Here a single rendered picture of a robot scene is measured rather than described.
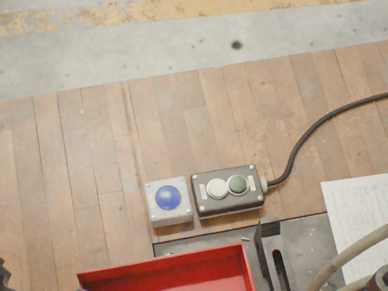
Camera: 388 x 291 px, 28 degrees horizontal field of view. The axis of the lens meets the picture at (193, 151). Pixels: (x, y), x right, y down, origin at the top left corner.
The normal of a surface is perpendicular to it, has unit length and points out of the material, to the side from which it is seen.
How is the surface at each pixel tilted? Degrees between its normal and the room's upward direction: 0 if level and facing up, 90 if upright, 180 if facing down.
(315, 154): 0
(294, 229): 0
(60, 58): 0
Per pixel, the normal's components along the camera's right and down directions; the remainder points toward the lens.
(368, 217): 0.04, -0.42
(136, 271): 0.20, 0.89
